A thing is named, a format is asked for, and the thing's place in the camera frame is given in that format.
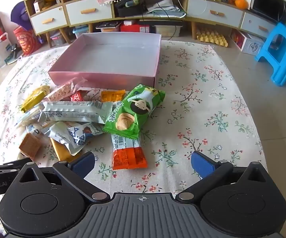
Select black keyboard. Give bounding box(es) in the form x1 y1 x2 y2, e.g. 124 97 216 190
96 21 122 29

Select brown cracker packet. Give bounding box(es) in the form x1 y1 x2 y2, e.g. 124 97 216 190
18 132 43 160

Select microwave oven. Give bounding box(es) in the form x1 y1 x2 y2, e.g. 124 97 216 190
250 0 286 25

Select clear bin blue lid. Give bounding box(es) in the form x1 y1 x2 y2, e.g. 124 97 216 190
73 25 89 39

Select small white blue packet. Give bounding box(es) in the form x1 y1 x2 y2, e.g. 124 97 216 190
25 121 50 136

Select pale green long packet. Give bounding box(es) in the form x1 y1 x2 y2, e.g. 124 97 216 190
38 101 114 125

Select pink box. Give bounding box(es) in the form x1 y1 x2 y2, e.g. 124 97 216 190
47 32 162 91

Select golden orange packet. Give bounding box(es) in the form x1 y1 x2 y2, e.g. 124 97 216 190
49 137 83 163

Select clear bin yellow contents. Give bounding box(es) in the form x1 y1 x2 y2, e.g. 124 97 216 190
153 25 183 38

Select small clear bin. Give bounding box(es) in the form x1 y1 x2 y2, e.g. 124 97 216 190
50 31 64 46

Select small white carton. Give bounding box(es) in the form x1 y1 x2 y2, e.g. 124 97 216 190
33 0 46 13

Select blue plastic stool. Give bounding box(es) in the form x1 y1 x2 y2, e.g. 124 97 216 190
254 22 286 88

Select purple umbrella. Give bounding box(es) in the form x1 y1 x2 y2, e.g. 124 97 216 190
11 1 34 29

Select orange red snack packet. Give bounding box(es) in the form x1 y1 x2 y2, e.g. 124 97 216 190
111 132 148 170

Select yellow snack packet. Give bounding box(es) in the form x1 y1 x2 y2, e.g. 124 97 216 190
20 85 51 113

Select floral mat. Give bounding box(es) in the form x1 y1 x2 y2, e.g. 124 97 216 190
0 40 267 228

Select black storage case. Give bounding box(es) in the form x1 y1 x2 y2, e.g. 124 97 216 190
114 0 148 18

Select clear pink cracker packet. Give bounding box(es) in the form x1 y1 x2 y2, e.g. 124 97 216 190
44 78 87 102

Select orange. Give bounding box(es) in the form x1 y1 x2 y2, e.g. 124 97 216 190
235 0 249 10

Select small orange packet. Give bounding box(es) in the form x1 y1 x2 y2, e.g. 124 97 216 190
100 89 127 103

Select low wooden media cabinet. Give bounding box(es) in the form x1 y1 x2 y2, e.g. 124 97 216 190
112 0 282 47

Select green chip packet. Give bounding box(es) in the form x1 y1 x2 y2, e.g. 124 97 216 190
103 84 166 140

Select yellow egg tray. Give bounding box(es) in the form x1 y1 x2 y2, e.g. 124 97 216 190
196 27 229 48

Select red white snack packet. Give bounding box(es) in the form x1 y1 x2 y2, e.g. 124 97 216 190
70 88 103 103

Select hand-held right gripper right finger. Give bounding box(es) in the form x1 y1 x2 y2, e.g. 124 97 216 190
175 150 269 202

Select colourful red box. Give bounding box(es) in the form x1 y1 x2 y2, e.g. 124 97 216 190
231 28 248 49

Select red printed bag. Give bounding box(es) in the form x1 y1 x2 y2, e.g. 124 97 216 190
13 25 43 56

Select white box blue print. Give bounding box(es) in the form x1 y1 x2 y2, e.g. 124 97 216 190
241 33 265 54

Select white drawer wooden handle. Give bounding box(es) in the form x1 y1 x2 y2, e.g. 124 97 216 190
240 12 277 38
187 0 245 28
66 0 114 26
30 6 66 35

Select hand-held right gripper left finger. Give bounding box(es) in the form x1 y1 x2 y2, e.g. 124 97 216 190
18 151 111 202

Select pile of papers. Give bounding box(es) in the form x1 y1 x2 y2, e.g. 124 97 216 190
147 0 187 19

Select clear storage bin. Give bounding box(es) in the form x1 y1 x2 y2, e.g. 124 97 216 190
97 27 121 33

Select clear white packet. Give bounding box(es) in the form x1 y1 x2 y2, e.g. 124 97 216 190
14 104 45 129

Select white packet blue triangles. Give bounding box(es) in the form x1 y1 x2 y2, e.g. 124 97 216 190
47 121 106 155

